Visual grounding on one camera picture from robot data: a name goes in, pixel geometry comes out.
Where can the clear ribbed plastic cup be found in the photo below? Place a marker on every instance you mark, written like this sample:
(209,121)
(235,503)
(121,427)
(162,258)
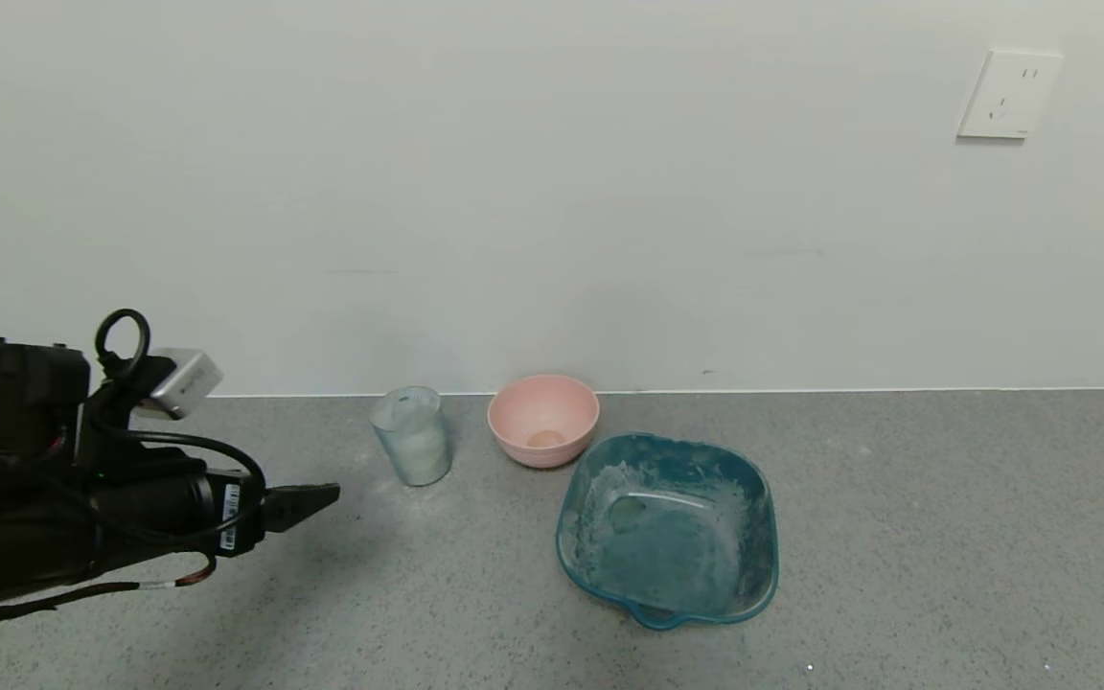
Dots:
(415,441)

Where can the beige powder heap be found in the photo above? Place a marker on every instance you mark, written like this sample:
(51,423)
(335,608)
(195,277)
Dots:
(544,439)

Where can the teal square plastic basin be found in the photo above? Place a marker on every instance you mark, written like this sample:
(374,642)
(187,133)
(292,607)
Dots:
(667,537)

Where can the white wall socket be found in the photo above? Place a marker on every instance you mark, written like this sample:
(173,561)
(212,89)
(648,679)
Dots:
(1010,94)

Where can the pink bowl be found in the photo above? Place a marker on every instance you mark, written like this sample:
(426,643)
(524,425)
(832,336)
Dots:
(542,417)

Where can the black and silver left robot arm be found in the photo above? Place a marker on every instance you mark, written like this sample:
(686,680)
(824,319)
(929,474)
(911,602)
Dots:
(6,402)

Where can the white powder residue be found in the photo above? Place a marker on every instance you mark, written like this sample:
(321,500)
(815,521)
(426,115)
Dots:
(609,479)

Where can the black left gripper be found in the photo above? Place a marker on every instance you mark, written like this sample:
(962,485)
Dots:
(238,516)

